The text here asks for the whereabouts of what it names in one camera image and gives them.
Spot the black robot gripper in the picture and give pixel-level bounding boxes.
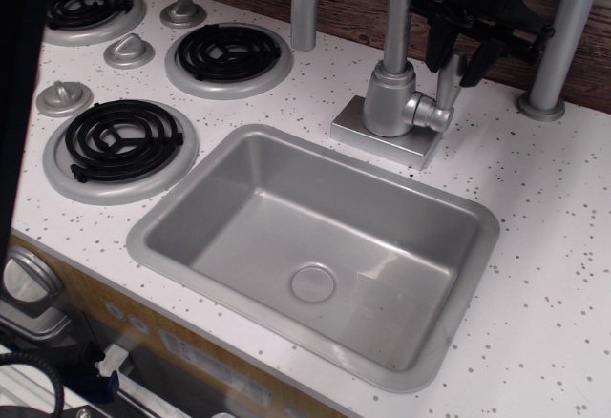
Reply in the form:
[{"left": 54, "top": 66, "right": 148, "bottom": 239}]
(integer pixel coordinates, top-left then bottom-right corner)
[{"left": 411, "top": 0, "right": 555, "bottom": 88}]

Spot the silver faucet lever handle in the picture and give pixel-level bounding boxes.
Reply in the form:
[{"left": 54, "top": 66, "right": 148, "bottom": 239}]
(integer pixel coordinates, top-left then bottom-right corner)
[{"left": 404, "top": 48, "right": 467, "bottom": 133}]

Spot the grey vertical support pole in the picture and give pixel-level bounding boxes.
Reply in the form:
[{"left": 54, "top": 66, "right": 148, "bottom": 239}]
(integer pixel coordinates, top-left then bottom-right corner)
[{"left": 517, "top": 0, "right": 595, "bottom": 122}]

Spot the silver toy faucet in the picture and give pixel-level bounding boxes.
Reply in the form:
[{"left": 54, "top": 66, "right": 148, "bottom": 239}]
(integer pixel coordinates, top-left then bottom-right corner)
[{"left": 290, "top": 0, "right": 446, "bottom": 171}]

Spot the back right stove burner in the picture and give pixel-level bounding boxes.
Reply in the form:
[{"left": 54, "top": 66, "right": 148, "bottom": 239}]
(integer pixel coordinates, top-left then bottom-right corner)
[{"left": 164, "top": 23, "right": 293, "bottom": 100}]

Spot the stove burner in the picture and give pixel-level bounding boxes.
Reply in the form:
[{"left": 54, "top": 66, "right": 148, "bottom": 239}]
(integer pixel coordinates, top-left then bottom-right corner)
[
  {"left": 43, "top": 0, "right": 146, "bottom": 47},
  {"left": 43, "top": 99, "right": 199, "bottom": 206},
  {"left": 164, "top": 23, "right": 293, "bottom": 100}
]

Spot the grey plastic sink basin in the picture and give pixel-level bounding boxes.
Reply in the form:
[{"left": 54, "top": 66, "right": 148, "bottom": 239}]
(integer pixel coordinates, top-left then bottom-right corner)
[{"left": 127, "top": 125, "right": 500, "bottom": 393}]

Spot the silver knob top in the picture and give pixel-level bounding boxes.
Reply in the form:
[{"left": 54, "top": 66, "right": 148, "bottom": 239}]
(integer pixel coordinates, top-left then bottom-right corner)
[{"left": 159, "top": 0, "right": 207, "bottom": 29}]

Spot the silver knob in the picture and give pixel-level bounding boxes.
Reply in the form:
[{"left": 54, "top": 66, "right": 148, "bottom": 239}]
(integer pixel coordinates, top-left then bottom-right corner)
[
  {"left": 159, "top": 0, "right": 207, "bottom": 29},
  {"left": 103, "top": 33, "right": 155, "bottom": 70},
  {"left": 35, "top": 81, "right": 94, "bottom": 118}
]

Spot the silver knob middle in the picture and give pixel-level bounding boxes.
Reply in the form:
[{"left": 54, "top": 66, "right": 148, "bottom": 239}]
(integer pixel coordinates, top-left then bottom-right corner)
[{"left": 103, "top": 33, "right": 155, "bottom": 70}]

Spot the front right stove burner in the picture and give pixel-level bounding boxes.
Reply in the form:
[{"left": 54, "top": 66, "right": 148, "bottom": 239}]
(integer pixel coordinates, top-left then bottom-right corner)
[{"left": 43, "top": 99, "right": 199, "bottom": 206}]

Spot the back left stove burner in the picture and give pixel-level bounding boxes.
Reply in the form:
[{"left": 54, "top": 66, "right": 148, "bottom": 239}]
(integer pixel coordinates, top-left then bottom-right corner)
[{"left": 43, "top": 0, "right": 146, "bottom": 47}]

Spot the silver knob lower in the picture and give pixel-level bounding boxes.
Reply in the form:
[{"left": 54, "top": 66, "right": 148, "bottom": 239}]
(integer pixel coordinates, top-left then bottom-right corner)
[{"left": 35, "top": 81, "right": 94, "bottom": 118}]

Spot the dark foreground blurred object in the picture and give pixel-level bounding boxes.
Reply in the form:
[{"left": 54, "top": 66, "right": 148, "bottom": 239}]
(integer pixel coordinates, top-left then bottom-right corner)
[{"left": 1, "top": 0, "right": 48, "bottom": 260}]

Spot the silver round oven dial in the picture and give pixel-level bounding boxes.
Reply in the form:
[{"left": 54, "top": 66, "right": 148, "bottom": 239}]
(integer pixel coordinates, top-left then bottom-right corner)
[{"left": 1, "top": 245, "right": 63, "bottom": 317}]

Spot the blue clamp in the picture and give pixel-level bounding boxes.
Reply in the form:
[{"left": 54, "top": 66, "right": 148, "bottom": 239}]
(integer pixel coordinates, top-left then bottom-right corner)
[{"left": 90, "top": 370, "right": 120, "bottom": 404}]

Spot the silver oven door handle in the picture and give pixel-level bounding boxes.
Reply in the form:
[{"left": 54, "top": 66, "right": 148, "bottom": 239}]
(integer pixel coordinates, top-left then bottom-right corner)
[{"left": 1, "top": 301, "right": 74, "bottom": 345}]

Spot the black coiled cable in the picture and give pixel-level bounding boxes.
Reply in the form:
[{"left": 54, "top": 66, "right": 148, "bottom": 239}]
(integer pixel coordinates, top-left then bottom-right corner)
[{"left": 0, "top": 346, "right": 68, "bottom": 412}]

